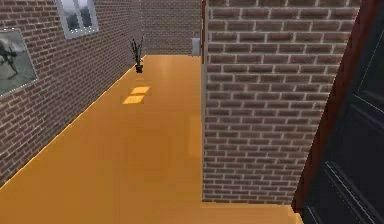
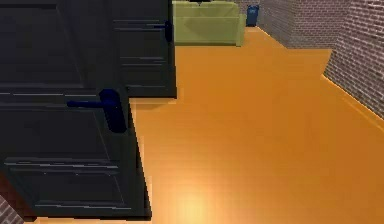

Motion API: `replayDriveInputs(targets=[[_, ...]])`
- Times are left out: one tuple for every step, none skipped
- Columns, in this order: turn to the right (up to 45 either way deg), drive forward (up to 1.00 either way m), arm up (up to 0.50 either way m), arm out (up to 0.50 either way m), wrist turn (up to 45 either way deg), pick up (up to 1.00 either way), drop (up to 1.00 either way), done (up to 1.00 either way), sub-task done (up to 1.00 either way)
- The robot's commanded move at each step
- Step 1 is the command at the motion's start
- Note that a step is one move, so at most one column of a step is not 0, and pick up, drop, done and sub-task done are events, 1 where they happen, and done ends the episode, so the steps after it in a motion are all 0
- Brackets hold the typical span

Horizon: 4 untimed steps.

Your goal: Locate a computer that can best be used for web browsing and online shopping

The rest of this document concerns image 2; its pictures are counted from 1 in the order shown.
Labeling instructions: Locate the black panelled room door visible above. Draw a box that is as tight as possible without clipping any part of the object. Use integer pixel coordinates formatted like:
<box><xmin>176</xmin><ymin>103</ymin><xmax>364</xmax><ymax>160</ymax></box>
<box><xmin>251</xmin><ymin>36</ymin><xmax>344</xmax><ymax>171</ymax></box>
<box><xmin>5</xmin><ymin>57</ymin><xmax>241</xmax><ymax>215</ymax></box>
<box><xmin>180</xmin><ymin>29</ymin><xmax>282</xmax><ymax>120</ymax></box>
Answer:
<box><xmin>71</xmin><ymin>0</ymin><xmax>178</xmax><ymax>100</ymax></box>
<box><xmin>0</xmin><ymin>0</ymin><xmax>153</xmax><ymax>221</ymax></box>

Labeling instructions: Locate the green sofa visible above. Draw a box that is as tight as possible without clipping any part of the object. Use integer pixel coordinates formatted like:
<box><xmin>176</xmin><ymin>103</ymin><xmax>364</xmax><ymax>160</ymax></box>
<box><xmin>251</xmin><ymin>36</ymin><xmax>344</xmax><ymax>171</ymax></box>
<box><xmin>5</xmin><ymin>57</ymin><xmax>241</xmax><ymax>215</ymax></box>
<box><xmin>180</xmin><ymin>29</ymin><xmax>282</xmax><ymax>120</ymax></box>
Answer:
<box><xmin>172</xmin><ymin>0</ymin><xmax>247</xmax><ymax>47</ymax></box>

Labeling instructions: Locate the blue bin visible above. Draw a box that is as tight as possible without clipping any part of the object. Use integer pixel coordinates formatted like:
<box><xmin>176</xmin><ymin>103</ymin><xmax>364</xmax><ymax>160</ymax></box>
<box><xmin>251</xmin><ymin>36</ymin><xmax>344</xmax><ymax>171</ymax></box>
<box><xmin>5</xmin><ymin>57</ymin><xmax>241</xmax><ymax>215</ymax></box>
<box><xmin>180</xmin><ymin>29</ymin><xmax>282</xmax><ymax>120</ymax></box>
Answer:
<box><xmin>246</xmin><ymin>4</ymin><xmax>260</xmax><ymax>27</ymax></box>

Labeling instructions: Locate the dark blue door handle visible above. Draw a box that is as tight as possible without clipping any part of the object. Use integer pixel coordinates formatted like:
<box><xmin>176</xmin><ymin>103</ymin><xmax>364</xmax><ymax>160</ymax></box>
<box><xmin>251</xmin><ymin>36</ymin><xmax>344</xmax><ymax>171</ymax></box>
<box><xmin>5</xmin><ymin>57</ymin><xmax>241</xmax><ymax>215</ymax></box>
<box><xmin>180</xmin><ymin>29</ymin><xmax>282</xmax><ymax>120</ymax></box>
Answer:
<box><xmin>153</xmin><ymin>20</ymin><xmax>174</xmax><ymax>43</ymax></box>
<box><xmin>66</xmin><ymin>88</ymin><xmax>128</xmax><ymax>134</ymax></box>

